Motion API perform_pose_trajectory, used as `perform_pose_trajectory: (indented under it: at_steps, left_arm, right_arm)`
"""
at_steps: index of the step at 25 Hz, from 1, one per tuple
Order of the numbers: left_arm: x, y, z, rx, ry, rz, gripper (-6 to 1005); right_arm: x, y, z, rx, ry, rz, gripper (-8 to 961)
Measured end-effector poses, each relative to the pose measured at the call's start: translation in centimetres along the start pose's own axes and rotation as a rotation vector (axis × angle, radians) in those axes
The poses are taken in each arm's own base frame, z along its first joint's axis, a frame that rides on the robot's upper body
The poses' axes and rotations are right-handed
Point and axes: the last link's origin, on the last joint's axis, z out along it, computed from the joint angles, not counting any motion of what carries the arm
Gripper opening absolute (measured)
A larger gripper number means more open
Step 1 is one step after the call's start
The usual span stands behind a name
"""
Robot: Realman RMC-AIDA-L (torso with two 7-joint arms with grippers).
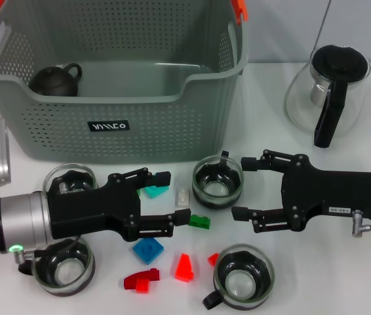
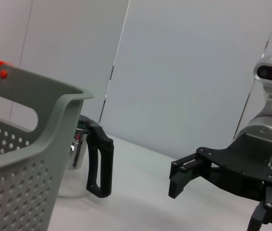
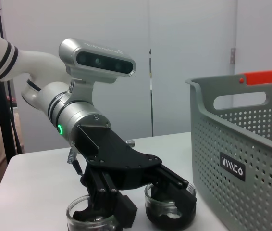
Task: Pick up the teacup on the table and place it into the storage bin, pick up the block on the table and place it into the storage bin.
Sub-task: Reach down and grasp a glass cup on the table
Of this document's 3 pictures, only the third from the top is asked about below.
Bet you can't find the orange bin handle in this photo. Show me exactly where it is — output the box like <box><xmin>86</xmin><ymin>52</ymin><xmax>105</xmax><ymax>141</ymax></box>
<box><xmin>238</xmin><ymin>69</ymin><xmax>272</xmax><ymax>86</ymax></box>

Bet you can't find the left wrist plug cable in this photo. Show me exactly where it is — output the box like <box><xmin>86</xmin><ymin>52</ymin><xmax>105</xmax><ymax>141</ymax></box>
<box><xmin>66</xmin><ymin>148</ymin><xmax>85</xmax><ymax>180</ymax></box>

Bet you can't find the grey perforated storage bin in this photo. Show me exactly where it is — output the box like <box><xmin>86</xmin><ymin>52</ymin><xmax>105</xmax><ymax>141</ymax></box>
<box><xmin>185</xmin><ymin>69</ymin><xmax>272</xmax><ymax>231</ymax></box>

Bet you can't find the black stand pole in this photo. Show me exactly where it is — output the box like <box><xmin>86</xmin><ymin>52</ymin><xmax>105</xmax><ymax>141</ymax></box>
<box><xmin>0</xmin><ymin>0</ymin><xmax>24</xmax><ymax>164</ymax></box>

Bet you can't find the glass teacup black holder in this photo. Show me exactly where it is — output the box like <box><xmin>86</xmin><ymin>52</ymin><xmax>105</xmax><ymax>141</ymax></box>
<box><xmin>144</xmin><ymin>182</ymin><xmax>197</xmax><ymax>224</ymax></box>
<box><xmin>65</xmin><ymin>194</ymin><xmax>120</xmax><ymax>231</ymax></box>

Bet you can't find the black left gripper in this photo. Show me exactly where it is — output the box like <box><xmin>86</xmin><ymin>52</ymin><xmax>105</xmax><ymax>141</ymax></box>
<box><xmin>74</xmin><ymin>125</ymin><xmax>198</xmax><ymax>228</ymax></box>

